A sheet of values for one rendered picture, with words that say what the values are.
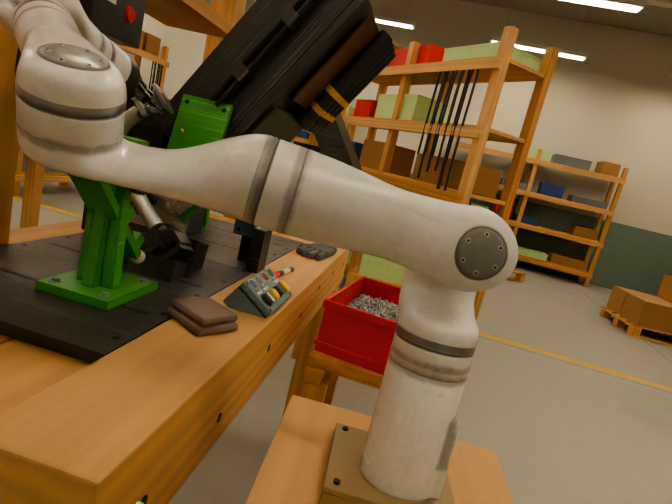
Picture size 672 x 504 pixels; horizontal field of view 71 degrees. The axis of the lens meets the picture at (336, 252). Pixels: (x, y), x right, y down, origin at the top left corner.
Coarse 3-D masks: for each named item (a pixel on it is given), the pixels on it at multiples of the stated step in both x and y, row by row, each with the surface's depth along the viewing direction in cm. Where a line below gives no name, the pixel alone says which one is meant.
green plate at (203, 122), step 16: (192, 96) 103; (192, 112) 103; (208, 112) 102; (224, 112) 102; (176, 128) 103; (192, 128) 102; (208, 128) 102; (224, 128) 102; (176, 144) 102; (192, 144) 102
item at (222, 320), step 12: (180, 300) 79; (192, 300) 80; (204, 300) 82; (168, 312) 79; (180, 312) 78; (192, 312) 76; (204, 312) 76; (216, 312) 78; (228, 312) 79; (192, 324) 75; (204, 324) 74; (216, 324) 77; (228, 324) 78
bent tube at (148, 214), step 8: (160, 88) 97; (152, 96) 95; (160, 96) 94; (144, 104) 95; (160, 104) 96; (168, 104) 96; (128, 112) 95; (136, 112) 95; (128, 120) 96; (136, 120) 96; (128, 128) 96; (136, 200) 93; (144, 200) 93; (136, 208) 94; (144, 208) 93; (152, 208) 94; (144, 216) 93; (152, 216) 93; (152, 224) 92; (160, 224) 95
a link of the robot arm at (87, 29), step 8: (56, 0) 63; (64, 0) 63; (72, 0) 64; (72, 8) 65; (80, 8) 66; (72, 16) 65; (80, 16) 66; (80, 24) 67; (88, 24) 69; (80, 32) 69; (88, 32) 69; (96, 32) 72; (88, 40) 70; (96, 40) 72; (104, 40) 74; (104, 48) 74
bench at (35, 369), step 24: (216, 216) 190; (24, 240) 106; (336, 288) 182; (0, 336) 65; (312, 336) 186; (0, 360) 59; (24, 360) 60; (48, 360) 62; (72, 360) 63; (0, 384) 55; (24, 384) 56; (48, 384) 57; (0, 408) 51
